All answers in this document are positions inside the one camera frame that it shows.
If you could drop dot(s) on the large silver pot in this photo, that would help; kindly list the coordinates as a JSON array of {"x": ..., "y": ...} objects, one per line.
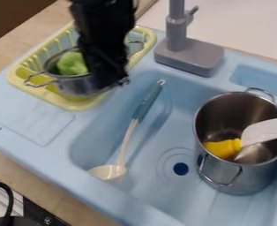
[{"x": 223, "y": 176}]

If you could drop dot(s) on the green toy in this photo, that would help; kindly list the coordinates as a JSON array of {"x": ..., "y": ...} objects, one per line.
[{"x": 71, "y": 64}]

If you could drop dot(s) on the small silver pot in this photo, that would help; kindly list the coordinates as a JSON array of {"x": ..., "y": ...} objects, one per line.
[{"x": 76, "y": 85}]

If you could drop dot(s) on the yellow dish rack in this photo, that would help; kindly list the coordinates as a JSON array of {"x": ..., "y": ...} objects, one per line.
[{"x": 31, "y": 81}]

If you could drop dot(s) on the grey tap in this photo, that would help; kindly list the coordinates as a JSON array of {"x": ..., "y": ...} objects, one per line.
[{"x": 184, "y": 53}]

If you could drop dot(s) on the white spatula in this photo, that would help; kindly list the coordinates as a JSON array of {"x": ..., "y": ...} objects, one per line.
[{"x": 266, "y": 129}]

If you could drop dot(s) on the yellow toy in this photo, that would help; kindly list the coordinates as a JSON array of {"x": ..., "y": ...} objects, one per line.
[{"x": 222, "y": 147}]

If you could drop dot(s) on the black device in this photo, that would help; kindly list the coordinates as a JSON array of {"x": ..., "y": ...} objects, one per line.
[{"x": 40, "y": 213}]

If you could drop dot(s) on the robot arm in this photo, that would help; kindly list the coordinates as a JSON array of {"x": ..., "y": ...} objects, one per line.
[{"x": 101, "y": 20}]

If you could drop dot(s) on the blue toy sink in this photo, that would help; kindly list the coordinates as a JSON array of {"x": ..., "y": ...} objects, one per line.
[{"x": 152, "y": 141}]

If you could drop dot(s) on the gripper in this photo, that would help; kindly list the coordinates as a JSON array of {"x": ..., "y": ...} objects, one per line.
[{"x": 103, "y": 66}]

